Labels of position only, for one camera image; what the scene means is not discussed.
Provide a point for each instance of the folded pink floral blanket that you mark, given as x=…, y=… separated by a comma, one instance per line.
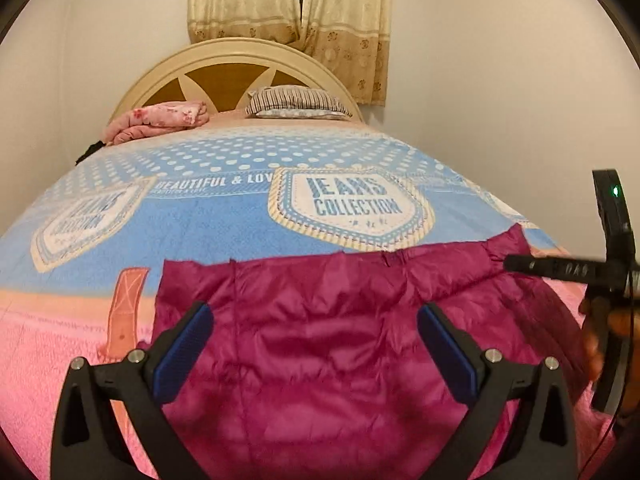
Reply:
x=155, y=120

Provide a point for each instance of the person's right hand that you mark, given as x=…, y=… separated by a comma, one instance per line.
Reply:
x=601, y=323

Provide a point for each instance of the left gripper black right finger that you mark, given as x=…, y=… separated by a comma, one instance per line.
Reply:
x=541, y=441

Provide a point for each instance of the cream wooden headboard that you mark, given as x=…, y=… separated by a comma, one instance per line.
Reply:
x=223, y=72

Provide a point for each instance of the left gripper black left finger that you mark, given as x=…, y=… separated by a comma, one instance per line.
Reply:
x=87, y=442

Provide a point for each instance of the striped grey pillow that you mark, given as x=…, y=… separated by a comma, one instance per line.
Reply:
x=292, y=97

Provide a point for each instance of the beige curtain behind headboard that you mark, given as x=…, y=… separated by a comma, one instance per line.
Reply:
x=351, y=38

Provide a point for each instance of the black object beside bed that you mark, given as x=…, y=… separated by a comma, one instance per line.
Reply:
x=92, y=149

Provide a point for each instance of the magenta puffer jacket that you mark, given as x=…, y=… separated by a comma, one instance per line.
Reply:
x=315, y=368

